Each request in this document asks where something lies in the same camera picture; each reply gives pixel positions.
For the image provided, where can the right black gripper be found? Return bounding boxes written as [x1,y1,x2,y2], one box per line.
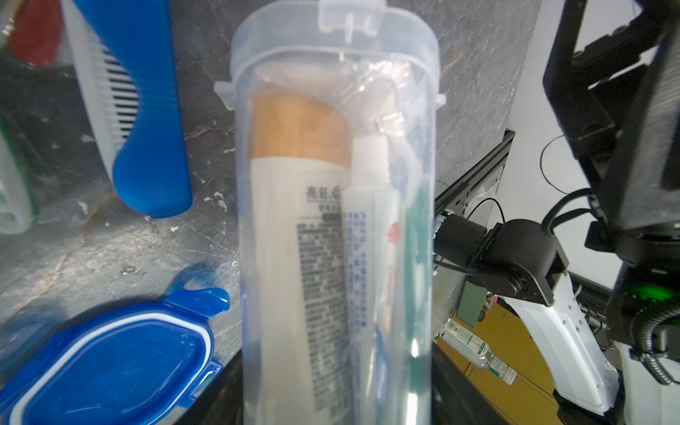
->
[543,1,679,266]

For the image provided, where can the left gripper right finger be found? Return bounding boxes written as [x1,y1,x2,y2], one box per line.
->
[431,345,508,425]

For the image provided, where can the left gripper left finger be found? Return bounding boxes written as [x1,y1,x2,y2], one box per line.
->
[176,352,244,425]

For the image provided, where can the blue-lid clear container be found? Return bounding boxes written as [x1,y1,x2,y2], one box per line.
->
[214,1,446,424]

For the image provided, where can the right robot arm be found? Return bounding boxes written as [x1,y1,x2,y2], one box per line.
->
[435,1,679,424]

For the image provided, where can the clear bottle outside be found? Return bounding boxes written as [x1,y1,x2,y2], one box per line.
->
[439,319,517,385]

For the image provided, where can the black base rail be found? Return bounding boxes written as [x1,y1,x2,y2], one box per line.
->
[434,129,515,215]

